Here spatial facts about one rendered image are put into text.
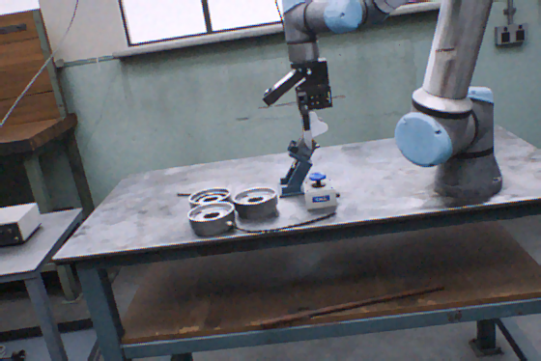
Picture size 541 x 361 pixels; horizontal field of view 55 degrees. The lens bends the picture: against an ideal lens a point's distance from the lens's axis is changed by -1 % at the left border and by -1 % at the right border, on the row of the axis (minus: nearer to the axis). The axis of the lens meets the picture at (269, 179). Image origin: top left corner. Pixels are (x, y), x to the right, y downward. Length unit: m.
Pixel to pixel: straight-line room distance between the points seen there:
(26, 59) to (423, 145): 2.28
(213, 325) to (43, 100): 1.92
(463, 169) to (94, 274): 0.86
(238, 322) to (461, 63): 0.77
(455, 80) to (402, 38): 1.82
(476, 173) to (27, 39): 2.32
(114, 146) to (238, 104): 0.73
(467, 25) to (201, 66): 1.98
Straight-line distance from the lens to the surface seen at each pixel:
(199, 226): 1.16
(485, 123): 1.19
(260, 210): 1.20
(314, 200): 1.21
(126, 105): 2.94
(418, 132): 1.06
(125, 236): 1.28
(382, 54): 2.83
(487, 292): 1.36
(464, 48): 1.02
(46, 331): 1.68
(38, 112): 2.99
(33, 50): 2.94
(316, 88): 1.27
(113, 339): 1.37
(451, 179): 1.23
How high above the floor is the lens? 1.26
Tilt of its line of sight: 19 degrees down
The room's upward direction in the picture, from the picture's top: 9 degrees counter-clockwise
